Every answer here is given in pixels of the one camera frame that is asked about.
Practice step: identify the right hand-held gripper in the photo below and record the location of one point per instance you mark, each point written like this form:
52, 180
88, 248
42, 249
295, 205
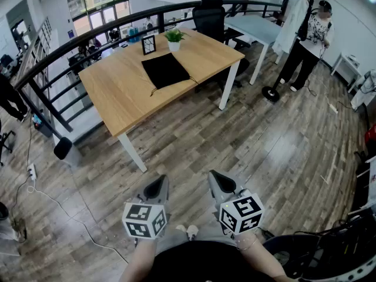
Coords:
243, 213

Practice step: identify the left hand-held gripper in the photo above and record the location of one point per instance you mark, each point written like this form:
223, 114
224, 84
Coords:
141, 220

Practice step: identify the person's right forearm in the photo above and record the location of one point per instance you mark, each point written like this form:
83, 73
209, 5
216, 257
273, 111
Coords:
264, 260

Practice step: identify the person's left forearm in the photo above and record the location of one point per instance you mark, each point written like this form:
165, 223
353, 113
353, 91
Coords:
138, 260

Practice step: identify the white table leg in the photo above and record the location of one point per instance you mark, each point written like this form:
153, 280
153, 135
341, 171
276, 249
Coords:
133, 154

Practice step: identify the person's white shoe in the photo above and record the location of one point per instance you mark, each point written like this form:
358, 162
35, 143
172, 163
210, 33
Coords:
180, 228
192, 232

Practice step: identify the person's grey trousers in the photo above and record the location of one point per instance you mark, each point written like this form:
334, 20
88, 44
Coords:
214, 235

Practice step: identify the thin metal bangle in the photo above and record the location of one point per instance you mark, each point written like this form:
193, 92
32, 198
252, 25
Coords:
249, 247

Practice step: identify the person's black shirt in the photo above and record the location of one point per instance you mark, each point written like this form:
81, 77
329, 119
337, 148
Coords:
205, 263

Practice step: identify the white waste bin black liner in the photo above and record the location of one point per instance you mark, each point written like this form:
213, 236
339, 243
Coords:
62, 148

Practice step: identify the black coat stand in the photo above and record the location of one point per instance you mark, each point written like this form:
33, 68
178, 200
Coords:
271, 94

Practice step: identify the black and white chair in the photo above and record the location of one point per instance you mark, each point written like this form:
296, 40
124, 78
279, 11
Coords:
323, 254

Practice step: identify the white power strip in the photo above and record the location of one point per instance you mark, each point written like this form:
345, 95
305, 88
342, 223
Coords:
333, 108
31, 171

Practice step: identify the green plant in white pot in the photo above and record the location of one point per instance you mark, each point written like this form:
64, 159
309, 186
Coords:
174, 40

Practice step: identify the red container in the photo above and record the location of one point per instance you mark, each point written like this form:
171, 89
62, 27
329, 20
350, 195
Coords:
371, 135

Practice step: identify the pale grey table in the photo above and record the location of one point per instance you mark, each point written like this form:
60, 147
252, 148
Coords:
252, 28

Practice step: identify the black office chair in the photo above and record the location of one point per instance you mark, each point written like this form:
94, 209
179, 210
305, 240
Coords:
208, 19

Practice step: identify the small white side table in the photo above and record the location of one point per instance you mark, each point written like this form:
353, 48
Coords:
346, 66

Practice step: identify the white coat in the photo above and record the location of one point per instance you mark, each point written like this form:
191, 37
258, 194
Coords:
290, 25

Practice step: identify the glass entrance door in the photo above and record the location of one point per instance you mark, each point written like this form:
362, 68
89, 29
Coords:
97, 19

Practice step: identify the black picture frame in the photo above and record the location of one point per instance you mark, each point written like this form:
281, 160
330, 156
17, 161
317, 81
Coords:
148, 45

